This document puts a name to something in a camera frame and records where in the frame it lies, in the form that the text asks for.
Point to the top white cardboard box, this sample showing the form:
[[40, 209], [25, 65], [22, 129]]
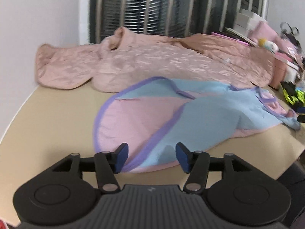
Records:
[[250, 14]]

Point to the magenta pink storage case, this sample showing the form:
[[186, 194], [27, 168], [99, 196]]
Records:
[[232, 38]]

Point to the neon yellow black item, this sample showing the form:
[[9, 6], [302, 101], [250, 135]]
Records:
[[293, 96]]

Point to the steel window guard railing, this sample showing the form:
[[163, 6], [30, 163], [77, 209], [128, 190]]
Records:
[[175, 18]]

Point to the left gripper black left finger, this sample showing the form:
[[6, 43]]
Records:
[[107, 164]]

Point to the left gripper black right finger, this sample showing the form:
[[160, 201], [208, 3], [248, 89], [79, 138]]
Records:
[[196, 164]]

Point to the yellow white plush toy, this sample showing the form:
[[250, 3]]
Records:
[[271, 46]]

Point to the pink blue purple-trimmed garment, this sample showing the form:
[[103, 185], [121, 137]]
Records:
[[152, 116]]

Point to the black handbag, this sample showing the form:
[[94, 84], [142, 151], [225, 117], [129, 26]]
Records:
[[290, 33]]

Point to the light pink cushion bag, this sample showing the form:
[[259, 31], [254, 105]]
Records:
[[263, 31]]

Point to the pink quilted jacket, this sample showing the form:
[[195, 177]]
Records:
[[126, 58]]

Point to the white plastic wrapped board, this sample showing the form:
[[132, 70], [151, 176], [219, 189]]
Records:
[[241, 36]]

